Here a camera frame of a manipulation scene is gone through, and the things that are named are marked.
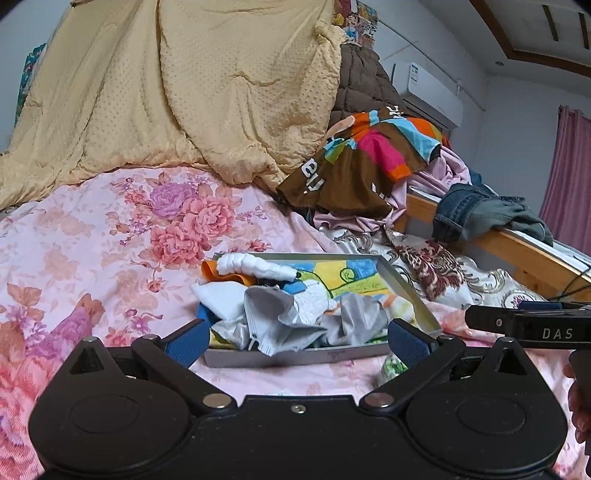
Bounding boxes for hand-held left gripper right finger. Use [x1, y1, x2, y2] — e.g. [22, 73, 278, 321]
[360, 318, 525, 411]

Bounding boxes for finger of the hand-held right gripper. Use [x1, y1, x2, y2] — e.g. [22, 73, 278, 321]
[517, 301, 591, 312]
[465, 305, 591, 349]

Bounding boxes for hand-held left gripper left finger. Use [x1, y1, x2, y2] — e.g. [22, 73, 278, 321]
[69, 318, 236, 411]

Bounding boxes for grey cloth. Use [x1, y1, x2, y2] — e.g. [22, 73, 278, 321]
[323, 293, 389, 344]

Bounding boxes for grey tray with cartoon picture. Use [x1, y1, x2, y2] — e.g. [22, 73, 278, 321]
[203, 251, 444, 368]

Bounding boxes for grey face mask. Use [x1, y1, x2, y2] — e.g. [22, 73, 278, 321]
[242, 285, 324, 357]

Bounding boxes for white sock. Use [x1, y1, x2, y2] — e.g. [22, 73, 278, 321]
[216, 253, 298, 282]

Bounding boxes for person's right hand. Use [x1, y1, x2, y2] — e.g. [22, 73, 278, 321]
[562, 364, 587, 444]

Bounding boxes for green sequin pouch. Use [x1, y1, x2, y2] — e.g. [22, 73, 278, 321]
[376, 353, 409, 388]

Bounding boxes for orange plastic clip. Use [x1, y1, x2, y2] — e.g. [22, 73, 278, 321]
[202, 259, 257, 287]

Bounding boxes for blue jeans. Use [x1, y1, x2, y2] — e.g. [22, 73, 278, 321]
[431, 182, 555, 247]

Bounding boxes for pink curtain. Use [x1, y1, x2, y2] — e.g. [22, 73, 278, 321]
[538, 105, 591, 245]

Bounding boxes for pink floral bed sheet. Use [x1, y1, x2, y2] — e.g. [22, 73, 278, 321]
[0, 166, 591, 480]

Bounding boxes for brown multicoloured garment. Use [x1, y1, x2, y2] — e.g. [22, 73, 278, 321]
[276, 106, 451, 220]

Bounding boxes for white air conditioner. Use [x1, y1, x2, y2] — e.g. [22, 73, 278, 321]
[392, 62, 465, 130]

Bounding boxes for yellow quilt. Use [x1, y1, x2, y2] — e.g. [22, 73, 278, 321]
[0, 0, 347, 210]

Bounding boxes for brown quilted blanket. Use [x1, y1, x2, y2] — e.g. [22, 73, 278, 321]
[325, 44, 411, 130]

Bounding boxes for black cable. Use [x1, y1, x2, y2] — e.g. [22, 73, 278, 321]
[551, 265, 591, 301]

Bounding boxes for teal wall poster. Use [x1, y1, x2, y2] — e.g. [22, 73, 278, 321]
[16, 44, 47, 125]

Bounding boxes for comic wall poster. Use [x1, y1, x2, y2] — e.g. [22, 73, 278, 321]
[335, 0, 379, 49]

